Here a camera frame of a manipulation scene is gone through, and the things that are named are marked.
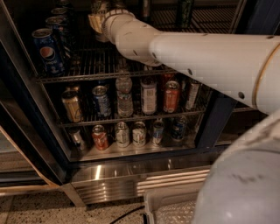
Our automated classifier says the top wire shelf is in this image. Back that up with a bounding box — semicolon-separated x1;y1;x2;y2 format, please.
37;3;237;84

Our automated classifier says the red can bottom shelf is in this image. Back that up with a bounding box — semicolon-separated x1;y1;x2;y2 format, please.
92;125;109;151

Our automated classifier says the blue Pepsi can bottom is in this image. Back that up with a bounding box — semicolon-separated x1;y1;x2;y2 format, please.
171;116;186;140

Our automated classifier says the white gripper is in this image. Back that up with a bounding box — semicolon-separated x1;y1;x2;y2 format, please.
88;9;135;44

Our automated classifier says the gold can middle shelf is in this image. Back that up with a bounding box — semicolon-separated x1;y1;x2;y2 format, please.
61;90;83;123

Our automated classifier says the silver can bottom left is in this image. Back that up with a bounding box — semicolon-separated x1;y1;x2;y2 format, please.
68;127;86;151

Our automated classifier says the blue can middle shelf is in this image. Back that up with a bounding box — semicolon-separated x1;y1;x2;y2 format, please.
92;86;111;118

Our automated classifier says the tall white labelled can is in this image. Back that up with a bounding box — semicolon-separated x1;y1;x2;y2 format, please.
140;75;157;115

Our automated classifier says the silver can bottom shelf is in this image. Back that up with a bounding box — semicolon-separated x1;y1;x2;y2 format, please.
115;122;130;148

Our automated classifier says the wire shelf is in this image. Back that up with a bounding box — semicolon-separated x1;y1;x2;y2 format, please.
43;68;220;129
37;3;237;84

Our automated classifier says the orange soda can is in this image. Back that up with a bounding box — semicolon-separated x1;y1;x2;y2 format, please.
164;80;179;113

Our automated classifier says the blue pepsi can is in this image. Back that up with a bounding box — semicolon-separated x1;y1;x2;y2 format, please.
45;16;72;59
31;28;65;76
171;116;186;140
50;7;79;39

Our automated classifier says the black cable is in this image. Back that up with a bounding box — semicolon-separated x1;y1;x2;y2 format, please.
108;205;146;224

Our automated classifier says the clear water bottle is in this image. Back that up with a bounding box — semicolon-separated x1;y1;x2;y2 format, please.
115;76;133;118

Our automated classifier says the blue white can bottom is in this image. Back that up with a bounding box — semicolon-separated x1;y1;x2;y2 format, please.
151;119;165;145

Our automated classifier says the white plastic bin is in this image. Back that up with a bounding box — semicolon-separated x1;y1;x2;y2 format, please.
144;183;202;224

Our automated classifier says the slim silver can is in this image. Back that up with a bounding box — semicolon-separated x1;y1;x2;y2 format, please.
185;80;201;110

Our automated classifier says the front blue Pepsi can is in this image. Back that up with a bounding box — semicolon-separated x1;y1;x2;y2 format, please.
31;28;65;76

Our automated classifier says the open fridge glass door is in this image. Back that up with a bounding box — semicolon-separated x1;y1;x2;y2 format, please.
0;45;65;195

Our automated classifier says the slim dark can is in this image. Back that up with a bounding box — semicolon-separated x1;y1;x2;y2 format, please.
138;0;151;23

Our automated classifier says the stainless steel fridge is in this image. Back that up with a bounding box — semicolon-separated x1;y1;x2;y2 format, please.
0;0;280;207

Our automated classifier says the bubble wrap sheet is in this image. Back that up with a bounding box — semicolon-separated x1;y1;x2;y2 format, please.
155;200;196;224

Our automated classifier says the middle wire shelf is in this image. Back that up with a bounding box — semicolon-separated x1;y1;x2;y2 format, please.
43;68;220;129

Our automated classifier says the white can bottom shelf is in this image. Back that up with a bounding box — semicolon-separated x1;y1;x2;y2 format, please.
132;122;146;147

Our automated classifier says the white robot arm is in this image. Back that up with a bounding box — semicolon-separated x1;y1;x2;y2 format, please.
88;10;280;224

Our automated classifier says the green soda can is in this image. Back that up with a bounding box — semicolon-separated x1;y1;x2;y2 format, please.
176;0;194;28

